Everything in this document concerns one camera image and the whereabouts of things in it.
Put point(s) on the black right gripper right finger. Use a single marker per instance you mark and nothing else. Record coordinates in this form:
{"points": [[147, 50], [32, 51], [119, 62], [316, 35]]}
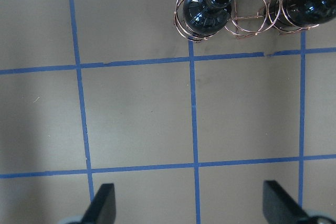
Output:
{"points": [[279, 207]]}

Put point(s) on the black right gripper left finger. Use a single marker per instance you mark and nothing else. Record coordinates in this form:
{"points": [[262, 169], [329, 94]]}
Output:
{"points": [[103, 207]]}

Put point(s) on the dark wine bottle in basket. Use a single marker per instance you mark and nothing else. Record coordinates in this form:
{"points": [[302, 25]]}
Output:
{"points": [[206, 17]]}

